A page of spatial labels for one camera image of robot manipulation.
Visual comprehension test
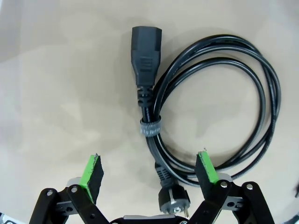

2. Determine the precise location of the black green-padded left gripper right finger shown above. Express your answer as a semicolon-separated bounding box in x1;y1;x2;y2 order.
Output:
186;150;275;224

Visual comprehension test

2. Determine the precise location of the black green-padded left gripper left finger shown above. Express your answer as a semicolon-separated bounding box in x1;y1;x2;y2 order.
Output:
29;154;110;224

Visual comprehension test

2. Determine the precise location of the black power cable coil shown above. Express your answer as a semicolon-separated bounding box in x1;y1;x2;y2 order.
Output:
129;26;282;214

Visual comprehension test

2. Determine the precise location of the gray velcro cable strap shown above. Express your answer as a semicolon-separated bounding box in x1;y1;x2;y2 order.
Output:
139;119;162;137

